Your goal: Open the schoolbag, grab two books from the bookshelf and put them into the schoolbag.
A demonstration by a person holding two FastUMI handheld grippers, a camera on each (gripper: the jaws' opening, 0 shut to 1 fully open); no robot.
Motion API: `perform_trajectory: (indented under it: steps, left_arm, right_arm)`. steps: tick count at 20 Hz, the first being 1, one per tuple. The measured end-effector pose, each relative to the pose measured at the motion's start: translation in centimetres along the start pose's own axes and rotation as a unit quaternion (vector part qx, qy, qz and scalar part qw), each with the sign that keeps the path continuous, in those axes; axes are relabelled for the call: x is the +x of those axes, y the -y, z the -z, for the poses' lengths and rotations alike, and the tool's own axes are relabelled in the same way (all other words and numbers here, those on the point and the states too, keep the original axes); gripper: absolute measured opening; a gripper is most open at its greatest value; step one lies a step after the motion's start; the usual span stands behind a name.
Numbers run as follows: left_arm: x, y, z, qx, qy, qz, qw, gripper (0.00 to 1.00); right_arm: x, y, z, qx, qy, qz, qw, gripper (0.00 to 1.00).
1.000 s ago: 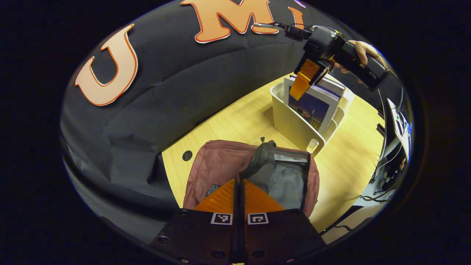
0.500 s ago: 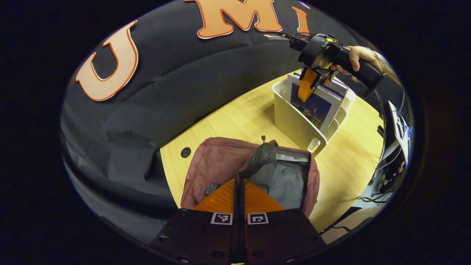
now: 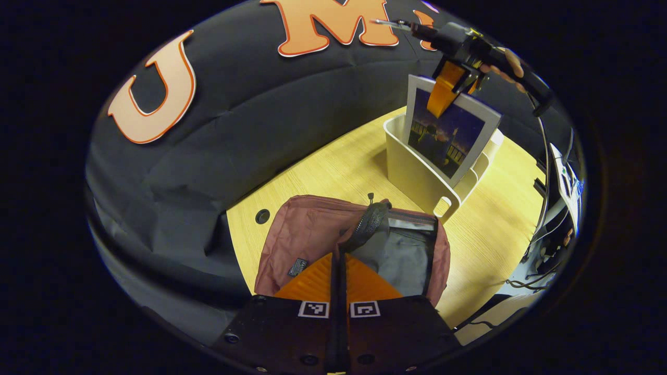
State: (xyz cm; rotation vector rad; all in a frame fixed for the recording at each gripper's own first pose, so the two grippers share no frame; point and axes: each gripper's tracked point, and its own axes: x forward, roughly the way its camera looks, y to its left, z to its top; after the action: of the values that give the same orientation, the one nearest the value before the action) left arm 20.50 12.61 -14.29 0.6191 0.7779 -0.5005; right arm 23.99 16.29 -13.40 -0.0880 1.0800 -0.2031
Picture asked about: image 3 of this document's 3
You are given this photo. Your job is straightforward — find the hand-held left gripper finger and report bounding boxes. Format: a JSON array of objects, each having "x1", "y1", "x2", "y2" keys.
[
  {"x1": 339, "y1": 253, "x2": 462, "y2": 373},
  {"x1": 211, "y1": 253, "x2": 340, "y2": 373}
]

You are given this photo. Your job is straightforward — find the blue book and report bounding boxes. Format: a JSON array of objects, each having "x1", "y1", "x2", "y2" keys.
[{"x1": 402, "y1": 74, "x2": 502, "y2": 188}]

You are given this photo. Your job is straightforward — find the white bookshelf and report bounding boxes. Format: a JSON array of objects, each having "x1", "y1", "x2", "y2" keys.
[{"x1": 383, "y1": 107, "x2": 505, "y2": 224}]

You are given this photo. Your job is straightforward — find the maroon schoolbag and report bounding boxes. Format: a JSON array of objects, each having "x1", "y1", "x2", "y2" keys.
[{"x1": 254, "y1": 194, "x2": 451, "y2": 308}]

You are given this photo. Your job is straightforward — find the white electronic device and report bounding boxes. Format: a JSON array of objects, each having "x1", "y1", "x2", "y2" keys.
[{"x1": 550, "y1": 143, "x2": 584, "y2": 230}]

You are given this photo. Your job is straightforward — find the bundle of black cables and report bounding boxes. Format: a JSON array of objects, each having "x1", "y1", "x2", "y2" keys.
[{"x1": 504, "y1": 208, "x2": 576, "y2": 292}]

